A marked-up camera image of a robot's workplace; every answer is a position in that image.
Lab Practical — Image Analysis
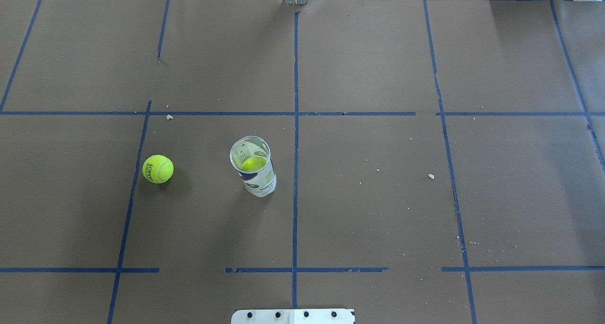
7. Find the yellow tennis ball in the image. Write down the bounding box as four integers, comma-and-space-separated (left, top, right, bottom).
240, 157, 267, 173
142, 155, 174, 184

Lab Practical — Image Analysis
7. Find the yellow tennis ball inside can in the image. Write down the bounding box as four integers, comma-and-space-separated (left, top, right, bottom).
240, 157, 267, 173

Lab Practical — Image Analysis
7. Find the clear tennis ball can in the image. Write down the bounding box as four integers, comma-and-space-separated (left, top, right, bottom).
229, 136, 277, 198

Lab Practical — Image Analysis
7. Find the white pillar with base plate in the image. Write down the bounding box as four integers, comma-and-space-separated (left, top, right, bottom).
231, 308, 356, 324

